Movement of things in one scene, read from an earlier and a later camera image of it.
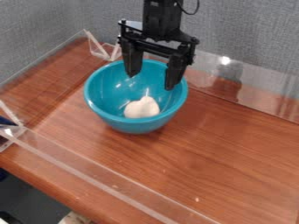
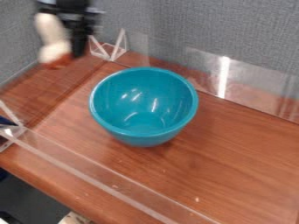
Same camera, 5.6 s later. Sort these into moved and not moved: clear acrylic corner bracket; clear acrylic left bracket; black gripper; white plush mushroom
Moved: white plush mushroom; black gripper
Not moved: clear acrylic corner bracket; clear acrylic left bracket
